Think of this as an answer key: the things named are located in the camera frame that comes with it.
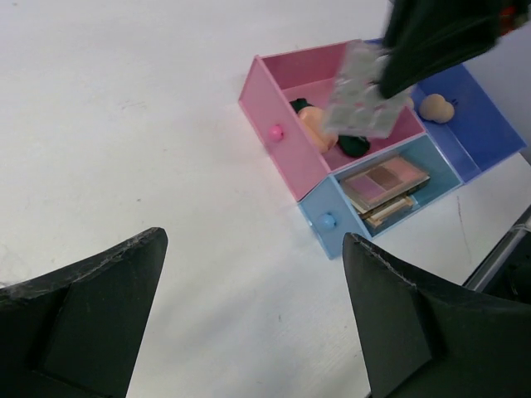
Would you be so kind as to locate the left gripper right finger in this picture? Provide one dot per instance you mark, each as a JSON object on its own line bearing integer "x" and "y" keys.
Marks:
{"x": 424, "y": 336}

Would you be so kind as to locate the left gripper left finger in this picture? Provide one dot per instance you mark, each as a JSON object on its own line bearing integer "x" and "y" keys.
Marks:
{"x": 77, "y": 331}

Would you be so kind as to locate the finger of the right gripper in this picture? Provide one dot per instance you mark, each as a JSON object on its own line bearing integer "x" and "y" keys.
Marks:
{"x": 428, "y": 37}

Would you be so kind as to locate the gourd sponge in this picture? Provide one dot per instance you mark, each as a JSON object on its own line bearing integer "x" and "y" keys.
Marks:
{"x": 410, "y": 103}
{"x": 436, "y": 108}

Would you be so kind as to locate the silver grey eyeshadow palette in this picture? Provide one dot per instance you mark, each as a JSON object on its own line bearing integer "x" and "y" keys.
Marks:
{"x": 356, "y": 106}

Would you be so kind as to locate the green puff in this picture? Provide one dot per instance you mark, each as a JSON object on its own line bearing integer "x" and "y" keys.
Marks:
{"x": 354, "y": 147}
{"x": 299, "y": 104}

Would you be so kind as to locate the peach puff with ribbon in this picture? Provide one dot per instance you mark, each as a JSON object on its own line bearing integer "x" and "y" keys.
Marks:
{"x": 313, "y": 120}

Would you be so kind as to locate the brown eyeshadow palette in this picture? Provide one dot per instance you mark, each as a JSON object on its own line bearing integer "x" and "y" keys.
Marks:
{"x": 389, "y": 203}

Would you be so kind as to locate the gourd sponge front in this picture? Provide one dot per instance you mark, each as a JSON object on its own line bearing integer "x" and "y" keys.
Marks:
{"x": 410, "y": 103}

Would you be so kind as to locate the colourful glitter eyeshadow palette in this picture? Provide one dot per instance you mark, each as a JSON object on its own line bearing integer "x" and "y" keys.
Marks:
{"x": 373, "y": 221}

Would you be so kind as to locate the purple-blue organizer tray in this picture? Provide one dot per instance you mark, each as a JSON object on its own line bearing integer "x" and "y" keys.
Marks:
{"x": 477, "y": 138}

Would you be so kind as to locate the pink drawer box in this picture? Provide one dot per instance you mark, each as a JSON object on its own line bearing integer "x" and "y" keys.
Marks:
{"x": 271, "y": 85}

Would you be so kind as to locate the light blue drawer box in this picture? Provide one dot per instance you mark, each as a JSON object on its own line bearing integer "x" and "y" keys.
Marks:
{"x": 331, "y": 213}

